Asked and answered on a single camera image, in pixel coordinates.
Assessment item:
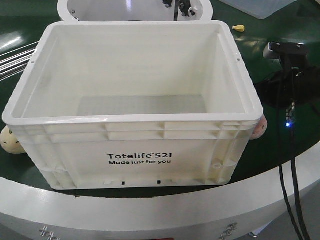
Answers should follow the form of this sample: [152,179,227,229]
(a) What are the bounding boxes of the white plastic Totelife tote box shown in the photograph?
[2,20,263,190]

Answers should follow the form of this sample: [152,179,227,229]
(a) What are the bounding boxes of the pink bun toy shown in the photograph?
[250,114,268,140]

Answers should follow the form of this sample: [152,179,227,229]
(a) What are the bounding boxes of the cream yellow bun toy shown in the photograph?
[0,126,26,155]

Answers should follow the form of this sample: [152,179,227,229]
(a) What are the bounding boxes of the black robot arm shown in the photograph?
[254,66,320,109]

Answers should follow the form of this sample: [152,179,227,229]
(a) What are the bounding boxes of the small yellow cap piece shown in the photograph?
[231,25,246,33]

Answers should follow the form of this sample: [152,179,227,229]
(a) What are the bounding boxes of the metal latch right front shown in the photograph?
[218,222,238,240]

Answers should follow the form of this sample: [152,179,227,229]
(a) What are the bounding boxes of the metal latch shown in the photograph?
[39,225,61,240]
[218,222,238,240]

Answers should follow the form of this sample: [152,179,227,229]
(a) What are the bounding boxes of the green circuit board blue LED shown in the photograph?
[285,100,296,128]

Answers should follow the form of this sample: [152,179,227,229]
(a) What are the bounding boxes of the translucent plastic bin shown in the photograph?
[220,0,296,20]

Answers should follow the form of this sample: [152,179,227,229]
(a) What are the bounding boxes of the metal rods at left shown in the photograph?
[0,41,39,81]

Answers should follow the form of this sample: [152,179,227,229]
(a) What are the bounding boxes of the white round conveyor outer rim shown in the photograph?
[0,139,320,240]

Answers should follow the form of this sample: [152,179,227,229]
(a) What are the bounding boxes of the metal latch left front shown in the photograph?
[39,225,61,240]

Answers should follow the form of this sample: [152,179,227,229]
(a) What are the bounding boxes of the black bracket in hub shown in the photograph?
[162,0,196,21]

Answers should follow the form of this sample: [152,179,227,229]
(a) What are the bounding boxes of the white central hub ring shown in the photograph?
[56,0,214,23]

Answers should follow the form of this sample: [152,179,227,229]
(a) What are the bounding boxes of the black cable outer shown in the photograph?
[289,72,312,240]

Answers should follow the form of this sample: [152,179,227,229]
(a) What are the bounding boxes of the black cable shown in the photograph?
[289,72,312,240]
[276,72,304,240]

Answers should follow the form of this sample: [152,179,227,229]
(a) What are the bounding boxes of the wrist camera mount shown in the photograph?
[263,42,310,78]

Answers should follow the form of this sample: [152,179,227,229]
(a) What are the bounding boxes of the black cable inner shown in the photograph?
[276,72,304,240]

